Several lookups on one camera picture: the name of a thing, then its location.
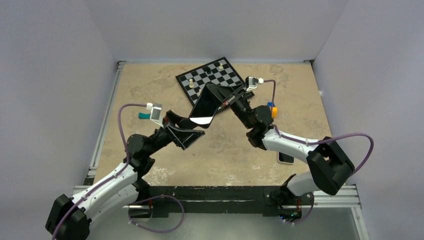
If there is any black smartphone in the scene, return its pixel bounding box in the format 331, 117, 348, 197
188, 86, 222, 129

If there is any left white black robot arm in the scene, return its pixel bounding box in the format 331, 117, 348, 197
45, 110, 213, 240

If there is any phone in white case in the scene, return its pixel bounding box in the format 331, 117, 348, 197
277, 152, 295, 165

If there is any yellow toy block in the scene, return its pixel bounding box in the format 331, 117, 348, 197
270, 106, 278, 119

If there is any black chess piece back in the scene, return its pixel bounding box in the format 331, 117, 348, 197
204, 66, 212, 74

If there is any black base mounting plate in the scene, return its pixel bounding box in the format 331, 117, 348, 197
130, 185, 313, 219

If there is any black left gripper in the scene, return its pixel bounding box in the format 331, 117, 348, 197
144, 110, 204, 157

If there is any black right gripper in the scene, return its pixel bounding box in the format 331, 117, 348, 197
205, 83, 254, 130

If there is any teal arch block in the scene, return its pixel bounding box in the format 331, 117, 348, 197
138, 112, 151, 120

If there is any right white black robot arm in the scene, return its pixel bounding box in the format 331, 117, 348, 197
196, 83, 355, 204

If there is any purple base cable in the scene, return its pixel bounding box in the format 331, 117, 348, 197
127, 194, 185, 233

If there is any black white chessboard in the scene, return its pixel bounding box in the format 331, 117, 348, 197
175, 57, 245, 106

